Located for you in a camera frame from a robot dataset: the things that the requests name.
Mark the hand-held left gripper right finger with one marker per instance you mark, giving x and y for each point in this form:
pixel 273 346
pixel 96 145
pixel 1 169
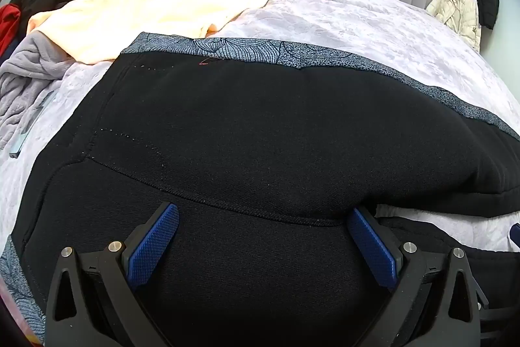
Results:
pixel 371 245

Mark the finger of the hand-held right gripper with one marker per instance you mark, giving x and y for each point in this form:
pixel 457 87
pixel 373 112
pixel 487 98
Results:
pixel 516 230

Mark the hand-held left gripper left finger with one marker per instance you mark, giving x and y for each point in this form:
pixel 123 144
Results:
pixel 156 237

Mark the black pants with patterned lining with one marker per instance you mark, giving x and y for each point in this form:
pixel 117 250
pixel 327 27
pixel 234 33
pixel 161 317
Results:
pixel 260 135

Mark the grey fleece garment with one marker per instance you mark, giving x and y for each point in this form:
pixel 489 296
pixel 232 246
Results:
pixel 28 70

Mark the white puffer jacket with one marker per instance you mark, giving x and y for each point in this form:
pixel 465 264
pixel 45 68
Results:
pixel 457 11

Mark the pale orange shirt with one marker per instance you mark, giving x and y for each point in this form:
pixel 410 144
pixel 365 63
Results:
pixel 154 5

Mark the red garment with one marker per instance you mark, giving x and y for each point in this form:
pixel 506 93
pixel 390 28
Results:
pixel 9 26

